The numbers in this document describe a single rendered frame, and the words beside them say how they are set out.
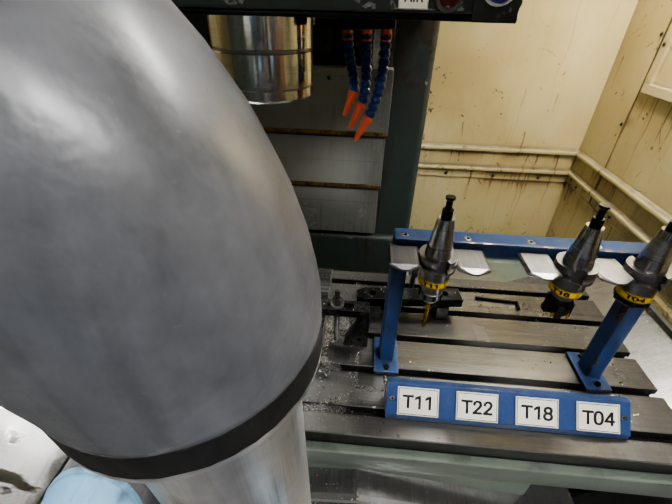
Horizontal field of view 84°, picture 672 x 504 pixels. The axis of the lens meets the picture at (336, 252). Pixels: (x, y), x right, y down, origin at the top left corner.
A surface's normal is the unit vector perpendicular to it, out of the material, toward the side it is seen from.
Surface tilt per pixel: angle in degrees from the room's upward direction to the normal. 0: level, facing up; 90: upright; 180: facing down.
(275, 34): 90
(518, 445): 0
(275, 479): 92
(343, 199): 90
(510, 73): 90
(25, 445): 24
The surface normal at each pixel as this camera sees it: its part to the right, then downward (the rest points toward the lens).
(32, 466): 0.43, -0.73
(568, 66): -0.08, 0.56
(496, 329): 0.02, -0.83
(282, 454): 0.82, 0.36
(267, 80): 0.17, 0.56
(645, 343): -0.38, -0.78
